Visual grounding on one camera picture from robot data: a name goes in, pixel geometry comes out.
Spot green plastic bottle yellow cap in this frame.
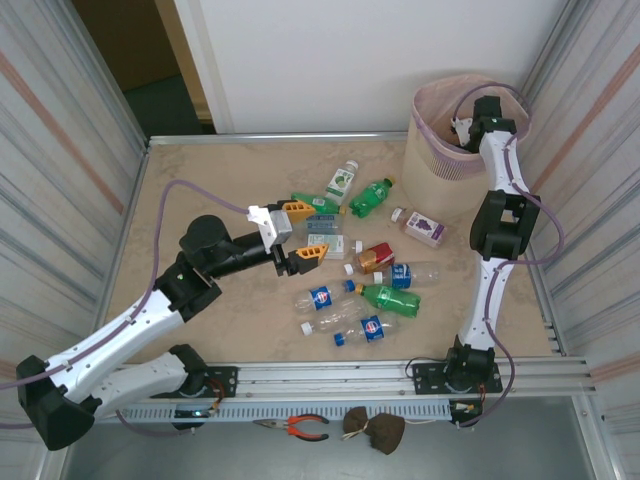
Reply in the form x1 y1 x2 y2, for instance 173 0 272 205
348 175 398 220
354 282 422 320
289 190 348 216

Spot clear bottle grey-blue label blue cap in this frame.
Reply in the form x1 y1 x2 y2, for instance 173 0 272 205
292 212 347 237

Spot clear bottle blue Pepsi label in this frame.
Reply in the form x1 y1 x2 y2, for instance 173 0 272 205
292 278 357 315
333 313 402 347

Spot clear bottle lime label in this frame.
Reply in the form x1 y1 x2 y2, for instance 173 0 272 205
324 159 360 205

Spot bottle with red gold label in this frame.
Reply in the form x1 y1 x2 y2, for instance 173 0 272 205
343 242 396 276

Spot clear unlabelled bottle white cap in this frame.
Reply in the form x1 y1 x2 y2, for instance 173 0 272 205
298 298 370 335

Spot beige slatted waste bin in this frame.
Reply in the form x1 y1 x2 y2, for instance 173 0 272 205
401 107 531 221

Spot clear bottle blue label white cap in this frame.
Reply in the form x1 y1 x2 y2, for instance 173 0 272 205
373 261 442 291

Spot bottle with purple grape label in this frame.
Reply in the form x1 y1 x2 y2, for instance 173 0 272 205
390 206 448 248

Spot circuit board with green light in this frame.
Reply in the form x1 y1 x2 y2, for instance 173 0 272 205
172 405 219 420

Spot brown cloth bundle with twine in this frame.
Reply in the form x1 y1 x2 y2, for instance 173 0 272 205
341 405 407 456

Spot tan wooden door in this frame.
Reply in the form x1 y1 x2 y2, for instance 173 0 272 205
153 0 215 122

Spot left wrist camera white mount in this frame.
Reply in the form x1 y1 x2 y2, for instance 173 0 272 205
247 203 294 255

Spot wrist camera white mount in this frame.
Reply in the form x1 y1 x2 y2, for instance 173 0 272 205
247 203 294 255
448 115 475 150

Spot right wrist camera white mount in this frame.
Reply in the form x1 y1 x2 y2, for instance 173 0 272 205
448 115 475 150

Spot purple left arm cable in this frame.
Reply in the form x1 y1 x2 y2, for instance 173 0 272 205
0 179 251 437

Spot aluminium table frame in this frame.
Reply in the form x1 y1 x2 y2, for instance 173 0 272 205
102 130 571 362

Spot aluminium mounting rail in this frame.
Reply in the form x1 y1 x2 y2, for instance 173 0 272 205
54 355 599 401

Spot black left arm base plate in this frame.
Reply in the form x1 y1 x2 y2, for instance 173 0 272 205
149 365 240 400

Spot grey slotted cable duct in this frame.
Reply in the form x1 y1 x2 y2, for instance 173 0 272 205
114 398 484 425

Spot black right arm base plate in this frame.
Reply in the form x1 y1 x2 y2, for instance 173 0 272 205
410 362 504 397

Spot pliers with orange handles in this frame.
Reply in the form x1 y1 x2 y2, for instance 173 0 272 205
252 413 331 443

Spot white door frame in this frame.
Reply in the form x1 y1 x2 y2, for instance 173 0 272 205
172 0 235 135

